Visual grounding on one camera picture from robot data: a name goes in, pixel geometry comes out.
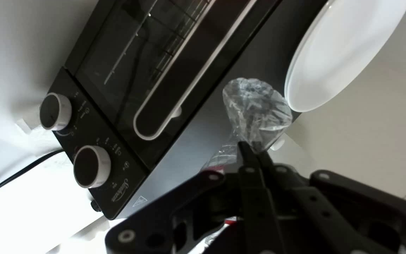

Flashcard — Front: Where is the black toaster power cord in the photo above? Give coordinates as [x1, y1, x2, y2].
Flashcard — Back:
[0, 146, 68, 193]

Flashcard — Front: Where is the white plate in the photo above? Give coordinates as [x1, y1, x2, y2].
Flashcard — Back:
[285, 0, 406, 112]

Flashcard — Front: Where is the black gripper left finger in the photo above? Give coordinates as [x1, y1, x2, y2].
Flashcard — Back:
[238, 140, 282, 254]

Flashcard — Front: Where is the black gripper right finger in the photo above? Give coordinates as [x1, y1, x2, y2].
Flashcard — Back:
[261, 153, 381, 254]

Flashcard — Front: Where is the clear plastic bottle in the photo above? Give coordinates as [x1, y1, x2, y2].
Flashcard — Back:
[223, 77, 293, 152]

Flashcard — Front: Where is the black toaster oven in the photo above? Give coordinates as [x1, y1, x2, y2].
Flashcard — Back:
[40, 0, 327, 218]

